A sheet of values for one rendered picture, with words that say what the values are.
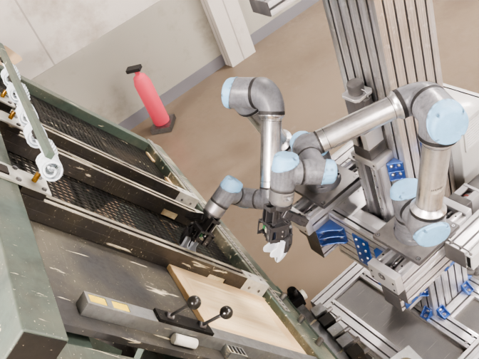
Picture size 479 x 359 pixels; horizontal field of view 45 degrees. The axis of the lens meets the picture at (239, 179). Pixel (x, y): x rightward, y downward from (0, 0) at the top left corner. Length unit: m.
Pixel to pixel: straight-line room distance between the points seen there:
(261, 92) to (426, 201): 0.67
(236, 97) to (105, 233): 0.68
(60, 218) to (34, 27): 3.38
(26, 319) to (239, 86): 1.23
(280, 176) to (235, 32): 4.19
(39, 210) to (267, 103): 0.85
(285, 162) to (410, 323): 1.54
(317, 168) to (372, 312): 1.49
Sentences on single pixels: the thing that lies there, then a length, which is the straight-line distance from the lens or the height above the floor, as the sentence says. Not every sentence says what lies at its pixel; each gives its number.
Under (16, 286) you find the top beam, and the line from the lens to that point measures 1.29.
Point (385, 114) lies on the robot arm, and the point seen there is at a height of 1.62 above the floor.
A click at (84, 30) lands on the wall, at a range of 5.24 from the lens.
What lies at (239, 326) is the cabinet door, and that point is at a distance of 2.00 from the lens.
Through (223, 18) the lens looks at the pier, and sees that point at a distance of 5.69.
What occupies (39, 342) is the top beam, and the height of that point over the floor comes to 1.92.
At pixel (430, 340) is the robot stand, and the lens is 2.96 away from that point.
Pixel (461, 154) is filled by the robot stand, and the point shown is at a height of 1.08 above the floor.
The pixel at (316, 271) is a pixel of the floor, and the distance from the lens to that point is 3.59.
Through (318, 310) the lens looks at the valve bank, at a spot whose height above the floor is 0.76.
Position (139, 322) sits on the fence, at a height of 1.57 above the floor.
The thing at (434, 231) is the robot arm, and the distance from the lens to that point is 1.98.
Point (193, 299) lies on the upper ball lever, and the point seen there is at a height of 1.56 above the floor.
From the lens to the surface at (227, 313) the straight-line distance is 1.65.
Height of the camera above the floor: 2.70
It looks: 38 degrees down
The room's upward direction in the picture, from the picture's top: 24 degrees counter-clockwise
